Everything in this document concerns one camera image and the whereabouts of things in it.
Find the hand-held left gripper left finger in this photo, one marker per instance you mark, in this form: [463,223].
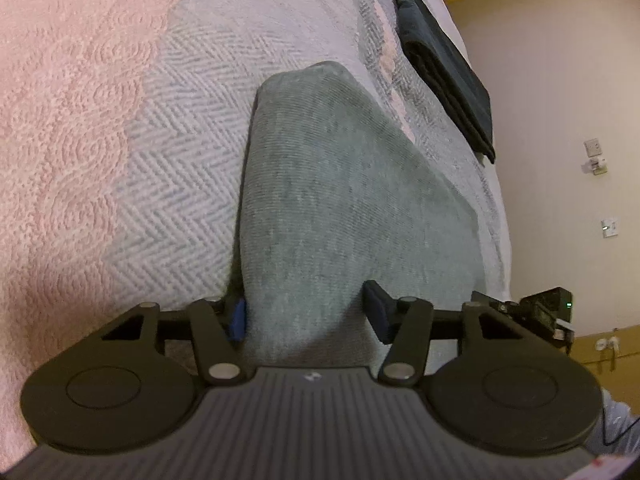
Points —
[239,320]

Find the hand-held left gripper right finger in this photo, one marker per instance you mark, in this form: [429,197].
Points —
[377,315]

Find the grey-green sweater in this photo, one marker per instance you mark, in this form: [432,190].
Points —
[340,200]

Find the white plug adapter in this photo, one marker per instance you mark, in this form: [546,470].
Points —
[596,166]

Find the grey herringbone blanket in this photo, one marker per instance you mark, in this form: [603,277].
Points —
[190,110]

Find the dark folded garment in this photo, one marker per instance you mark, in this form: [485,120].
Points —
[445,70]

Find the white wall socket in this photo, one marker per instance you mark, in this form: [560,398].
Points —
[593,147]
[607,343]

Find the white wall switch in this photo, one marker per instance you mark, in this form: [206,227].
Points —
[609,227]

